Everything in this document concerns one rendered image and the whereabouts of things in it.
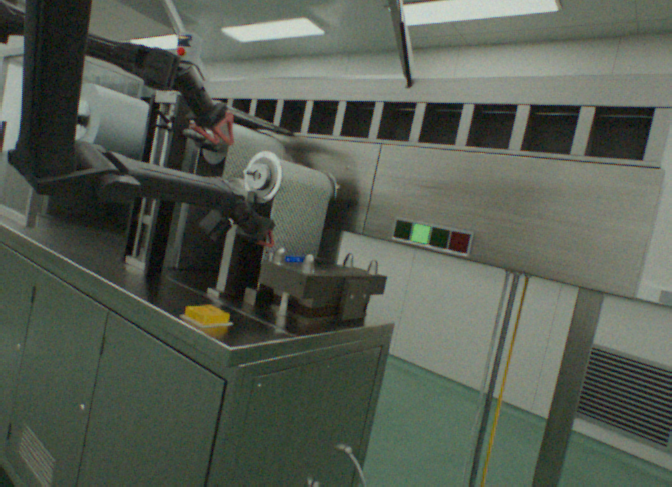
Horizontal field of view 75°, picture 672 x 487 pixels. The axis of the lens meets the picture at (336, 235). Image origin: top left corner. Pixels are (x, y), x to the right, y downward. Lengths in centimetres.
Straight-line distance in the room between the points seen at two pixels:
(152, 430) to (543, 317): 293
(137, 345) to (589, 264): 111
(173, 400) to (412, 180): 87
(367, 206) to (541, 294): 236
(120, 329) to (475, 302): 292
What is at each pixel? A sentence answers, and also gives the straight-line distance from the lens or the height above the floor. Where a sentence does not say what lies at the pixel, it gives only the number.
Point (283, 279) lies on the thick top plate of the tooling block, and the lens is 114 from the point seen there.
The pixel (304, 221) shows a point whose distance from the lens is 134.
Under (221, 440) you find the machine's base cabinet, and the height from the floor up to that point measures 70.
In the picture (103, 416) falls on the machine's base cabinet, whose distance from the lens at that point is 139.
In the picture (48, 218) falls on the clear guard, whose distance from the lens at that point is 205.
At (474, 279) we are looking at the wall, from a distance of 373.
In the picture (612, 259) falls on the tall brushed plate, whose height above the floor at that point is 122.
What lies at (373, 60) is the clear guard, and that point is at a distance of 156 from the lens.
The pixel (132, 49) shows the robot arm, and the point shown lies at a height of 145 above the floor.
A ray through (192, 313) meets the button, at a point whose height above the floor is 92.
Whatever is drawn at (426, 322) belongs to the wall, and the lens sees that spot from 390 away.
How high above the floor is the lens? 120
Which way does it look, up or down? 3 degrees down
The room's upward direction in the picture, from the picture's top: 12 degrees clockwise
